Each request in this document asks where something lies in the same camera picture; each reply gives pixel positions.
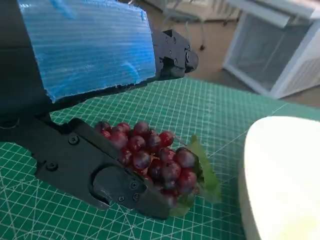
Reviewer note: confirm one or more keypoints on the green cutting mat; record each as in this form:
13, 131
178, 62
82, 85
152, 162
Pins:
190, 107

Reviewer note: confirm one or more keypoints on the chair leg with caster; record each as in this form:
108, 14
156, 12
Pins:
203, 35

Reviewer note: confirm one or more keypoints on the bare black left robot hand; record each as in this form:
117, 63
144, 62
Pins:
82, 45

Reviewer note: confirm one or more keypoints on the red toy grape bunch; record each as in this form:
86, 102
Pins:
165, 155

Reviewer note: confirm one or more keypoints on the white glass-door cabinet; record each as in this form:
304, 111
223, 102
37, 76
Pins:
265, 52

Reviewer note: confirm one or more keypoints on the white square plate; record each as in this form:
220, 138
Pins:
282, 175

